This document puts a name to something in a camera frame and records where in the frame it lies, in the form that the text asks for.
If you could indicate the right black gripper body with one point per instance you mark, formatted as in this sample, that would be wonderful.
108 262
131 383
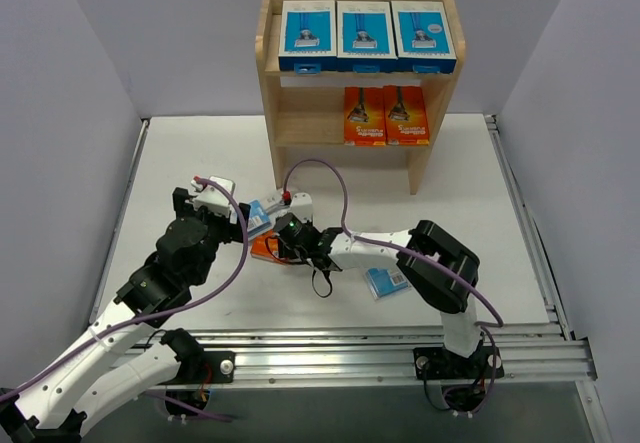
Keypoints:
279 241

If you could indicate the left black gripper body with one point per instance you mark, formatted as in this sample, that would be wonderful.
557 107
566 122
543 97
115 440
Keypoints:
239 220

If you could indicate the orange Gillette Styler box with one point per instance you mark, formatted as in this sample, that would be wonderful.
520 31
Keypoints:
266 247

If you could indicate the clear blister razor pack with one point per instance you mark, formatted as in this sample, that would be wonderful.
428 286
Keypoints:
264 212
384 283

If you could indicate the orange Gillette Fusion box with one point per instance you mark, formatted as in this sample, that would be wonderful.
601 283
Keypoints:
406 122
364 120

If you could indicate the blue Harry's razor box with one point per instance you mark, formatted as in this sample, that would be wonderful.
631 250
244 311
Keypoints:
365 37
423 38
308 36

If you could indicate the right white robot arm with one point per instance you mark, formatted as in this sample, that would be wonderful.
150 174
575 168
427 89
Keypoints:
442 270

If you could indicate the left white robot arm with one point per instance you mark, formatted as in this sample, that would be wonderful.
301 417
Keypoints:
126 350

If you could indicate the wooden shelf unit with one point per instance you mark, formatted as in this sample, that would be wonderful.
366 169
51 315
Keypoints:
313 115

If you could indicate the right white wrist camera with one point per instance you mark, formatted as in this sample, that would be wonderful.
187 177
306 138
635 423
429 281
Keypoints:
301 206

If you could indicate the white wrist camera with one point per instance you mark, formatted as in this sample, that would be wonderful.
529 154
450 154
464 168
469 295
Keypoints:
209 197
301 206

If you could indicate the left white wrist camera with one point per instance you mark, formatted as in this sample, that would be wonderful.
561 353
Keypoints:
209 197

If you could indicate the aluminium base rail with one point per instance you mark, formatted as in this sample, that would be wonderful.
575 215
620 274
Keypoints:
271 317

